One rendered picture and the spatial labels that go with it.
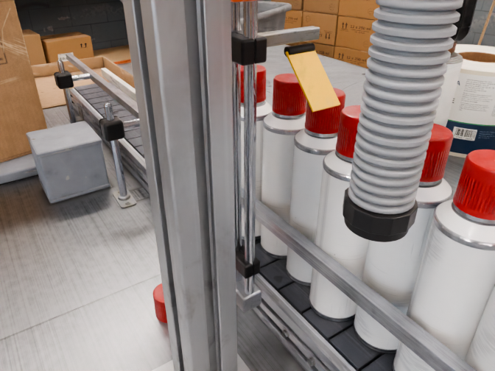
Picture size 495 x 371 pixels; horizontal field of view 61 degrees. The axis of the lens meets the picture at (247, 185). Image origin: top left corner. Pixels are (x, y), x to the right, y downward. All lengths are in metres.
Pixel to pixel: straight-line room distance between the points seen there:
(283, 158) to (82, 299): 0.29
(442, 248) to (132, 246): 0.43
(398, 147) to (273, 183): 0.27
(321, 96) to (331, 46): 3.58
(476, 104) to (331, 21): 3.20
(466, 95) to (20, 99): 0.75
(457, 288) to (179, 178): 0.19
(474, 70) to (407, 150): 0.57
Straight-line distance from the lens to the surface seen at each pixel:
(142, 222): 0.66
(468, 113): 0.77
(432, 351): 0.33
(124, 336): 0.50
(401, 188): 0.20
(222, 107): 0.25
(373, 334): 0.41
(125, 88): 1.00
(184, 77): 0.24
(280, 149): 0.42
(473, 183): 0.29
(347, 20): 3.83
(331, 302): 0.42
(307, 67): 0.36
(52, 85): 1.36
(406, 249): 0.34
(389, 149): 0.19
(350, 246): 0.37
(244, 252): 0.41
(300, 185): 0.40
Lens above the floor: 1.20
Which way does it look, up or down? 31 degrees down
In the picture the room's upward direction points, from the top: straight up
